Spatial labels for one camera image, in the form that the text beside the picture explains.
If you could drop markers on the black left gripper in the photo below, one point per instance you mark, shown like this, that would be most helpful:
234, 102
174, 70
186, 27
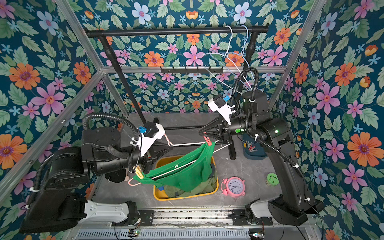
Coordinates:
149, 158

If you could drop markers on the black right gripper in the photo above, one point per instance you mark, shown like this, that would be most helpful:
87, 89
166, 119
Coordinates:
222, 132

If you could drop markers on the pink wire hanger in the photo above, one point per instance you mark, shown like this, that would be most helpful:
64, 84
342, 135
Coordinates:
172, 155

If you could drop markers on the green tank top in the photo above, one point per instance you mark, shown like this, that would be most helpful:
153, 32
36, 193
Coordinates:
185, 173

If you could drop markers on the olive grey tank top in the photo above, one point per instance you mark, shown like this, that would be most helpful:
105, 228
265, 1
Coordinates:
206, 187

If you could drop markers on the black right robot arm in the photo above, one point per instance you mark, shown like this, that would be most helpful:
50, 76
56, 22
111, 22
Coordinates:
296, 202

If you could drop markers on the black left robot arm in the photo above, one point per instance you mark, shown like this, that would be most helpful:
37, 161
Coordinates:
54, 207

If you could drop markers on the dark teal tray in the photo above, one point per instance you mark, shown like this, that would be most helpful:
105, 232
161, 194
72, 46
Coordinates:
259, 155

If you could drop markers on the yellow plastic tray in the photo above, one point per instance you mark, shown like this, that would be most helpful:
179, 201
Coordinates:
163, 196

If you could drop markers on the doll with striped shirt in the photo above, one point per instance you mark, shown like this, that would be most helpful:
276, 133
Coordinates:
117, 177

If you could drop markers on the pink alarm clock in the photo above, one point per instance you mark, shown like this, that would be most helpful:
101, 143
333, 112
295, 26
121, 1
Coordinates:
233, 187

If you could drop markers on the green round smiley toy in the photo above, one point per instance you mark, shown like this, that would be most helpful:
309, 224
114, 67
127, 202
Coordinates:
272, 180

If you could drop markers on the black clothes rack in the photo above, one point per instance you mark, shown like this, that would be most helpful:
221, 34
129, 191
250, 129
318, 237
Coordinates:
102, 36

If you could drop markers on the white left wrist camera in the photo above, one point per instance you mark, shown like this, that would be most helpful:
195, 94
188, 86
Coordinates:
148, 134

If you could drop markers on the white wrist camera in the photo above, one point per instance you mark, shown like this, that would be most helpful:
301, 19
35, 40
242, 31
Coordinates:
148, 134
220, 104

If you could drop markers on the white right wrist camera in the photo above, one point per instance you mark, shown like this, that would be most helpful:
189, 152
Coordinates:
220, 104

